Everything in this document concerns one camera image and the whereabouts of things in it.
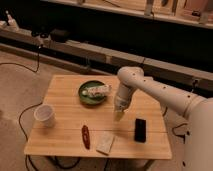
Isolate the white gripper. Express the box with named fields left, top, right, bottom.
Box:
left=114, top=83, right=134, bottom=121

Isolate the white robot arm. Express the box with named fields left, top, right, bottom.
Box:
left=114, top=66, right=213, bottom=171

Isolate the white sponge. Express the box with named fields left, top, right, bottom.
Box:
left=96, top=132, right=115, bottom=155

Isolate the black rectangular block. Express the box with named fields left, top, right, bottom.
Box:
left=134, top=119, right=146, bottom=143

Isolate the wooden table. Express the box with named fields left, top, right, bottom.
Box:
left=24, top=75, right=172, bottom=160

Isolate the white cup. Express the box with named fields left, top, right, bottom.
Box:
left=34, top=104, right=55, bottom=127

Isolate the black box on ledge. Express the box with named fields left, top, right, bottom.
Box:
left=50, top=29, right=69, bottom=43

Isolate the white spray bottle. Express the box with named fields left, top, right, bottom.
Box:
left=6, top=10, right=19, bottom=31

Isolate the black floor cable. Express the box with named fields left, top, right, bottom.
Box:
left=0, top=46, right=81, bottom=171

